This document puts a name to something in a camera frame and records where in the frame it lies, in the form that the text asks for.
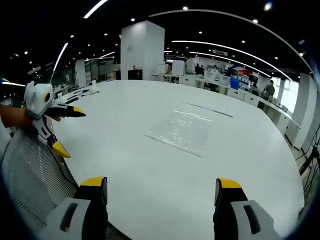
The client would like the long table slot cover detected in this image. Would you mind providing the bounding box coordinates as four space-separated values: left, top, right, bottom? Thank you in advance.
181 100 234 118

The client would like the slim white pillar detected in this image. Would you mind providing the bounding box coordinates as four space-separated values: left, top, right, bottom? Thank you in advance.
74 59 87 88

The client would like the clear plastic resealable bag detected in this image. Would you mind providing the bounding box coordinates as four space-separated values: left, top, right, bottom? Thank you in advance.
144 109 213 159

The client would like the black bar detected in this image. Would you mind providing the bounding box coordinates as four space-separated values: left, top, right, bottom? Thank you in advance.
62 96 80 105

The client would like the small white object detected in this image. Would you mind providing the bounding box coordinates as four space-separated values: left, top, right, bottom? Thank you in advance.
89 80 100 94

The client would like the black cabinet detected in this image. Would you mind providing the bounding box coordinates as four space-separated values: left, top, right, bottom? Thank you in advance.
127 69 143 81

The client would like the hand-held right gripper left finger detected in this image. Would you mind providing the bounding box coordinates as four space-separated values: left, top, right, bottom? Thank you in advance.
37 176 110 240

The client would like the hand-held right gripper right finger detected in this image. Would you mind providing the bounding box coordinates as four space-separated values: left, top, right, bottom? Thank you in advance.
212 177 283 240

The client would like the black cable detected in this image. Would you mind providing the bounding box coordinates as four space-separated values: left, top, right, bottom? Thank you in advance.
47 144 81 188

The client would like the grey mesh chair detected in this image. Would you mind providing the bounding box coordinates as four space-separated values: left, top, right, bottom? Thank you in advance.
0 124 81 240

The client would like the large white square pillar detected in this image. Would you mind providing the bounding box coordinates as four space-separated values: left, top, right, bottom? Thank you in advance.
120 20 166 81

